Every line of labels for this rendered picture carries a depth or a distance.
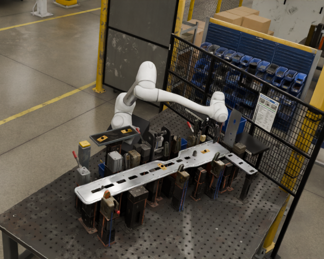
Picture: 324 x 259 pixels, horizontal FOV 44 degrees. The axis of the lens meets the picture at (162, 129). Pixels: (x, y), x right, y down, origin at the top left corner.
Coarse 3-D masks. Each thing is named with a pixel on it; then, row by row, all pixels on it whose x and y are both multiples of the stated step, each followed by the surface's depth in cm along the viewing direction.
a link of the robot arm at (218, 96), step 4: (216, 92) 308; (220, 92) 308; (212, 96) 309; (216, 96) 306; (220, 96) 305; (224, 96) 309; (212, 100) 308; (216, 100) 306; (220, 100) 306; (224, 100) 310; (224, 104) 305
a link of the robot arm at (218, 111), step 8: (160, 96) 302; (168, 96) 304; (176, 96) 304; (184, 104) 302; (192, 104) 299; (216, 104) 298; (200, 112) 298; (208, 112) 296; (216, 112) 294; (224, 112) 292; (216, 120) 296; (224, 120) 294
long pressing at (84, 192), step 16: (208, 144) 346; (176, 160) 319; (192, 160) 322; (208, 160) 326; (112, 176) 290; (128, 176) 292; (144, 176) 295; (160, 176) 298; (80, 192) 270; (96, 192) 273; (112, 192) 275
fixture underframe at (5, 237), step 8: (288, 208) 444; (8, 240) 285; (8, 248) 289; (16, 248) 296; (264, 248) 387; (8, 256) 294; (16, 256) 300; (24, 256) 313; (32, 256) 320; (256, 256) 376
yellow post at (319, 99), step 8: (320, 80) 303; (320, 88) 305; (312, 96) 312; (320, 96) 307; (312, 104) 313; (320, 104) 308; (312, 112) 315; (304, 120) 322; (312, 120) 316; (320, 120) 321; (304, 128) 323; (304, 136) 325; (312, 136) 326; (296, 144) 333; (296, 152) 335; (296, 160) 337; (304, 160) 341; (288, 168) 345; (296, 168) 339; (288, 176) 347; (296, 176) 347; (288, 200) 363; (280, 216) 370; (272, 224) 373; (272, 232) 377; (264, 240) 386; (272, 240) 388; (272, 248) 388
